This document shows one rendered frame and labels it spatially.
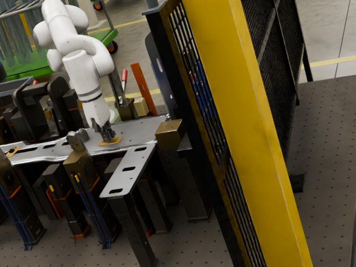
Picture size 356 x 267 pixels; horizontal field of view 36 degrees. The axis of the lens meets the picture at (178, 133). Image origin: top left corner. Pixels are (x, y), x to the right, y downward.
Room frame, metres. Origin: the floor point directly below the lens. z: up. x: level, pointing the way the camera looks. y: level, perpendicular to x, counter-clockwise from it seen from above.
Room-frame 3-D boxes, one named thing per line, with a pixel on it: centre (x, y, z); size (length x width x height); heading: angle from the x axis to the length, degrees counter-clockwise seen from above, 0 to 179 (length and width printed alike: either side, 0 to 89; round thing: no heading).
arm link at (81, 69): (1.81, 0.23, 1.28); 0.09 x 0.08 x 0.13; 98
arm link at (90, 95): (1.81, 0.24, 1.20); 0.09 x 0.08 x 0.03; 156
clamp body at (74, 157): (1.67, 0.36, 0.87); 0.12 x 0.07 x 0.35; 156
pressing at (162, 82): (1.73, -0.02, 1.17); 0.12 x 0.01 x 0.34; 156
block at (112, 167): (1.63, 0.23, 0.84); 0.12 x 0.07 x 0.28; 156
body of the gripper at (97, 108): (1.80, 0.24, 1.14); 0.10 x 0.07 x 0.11; 156
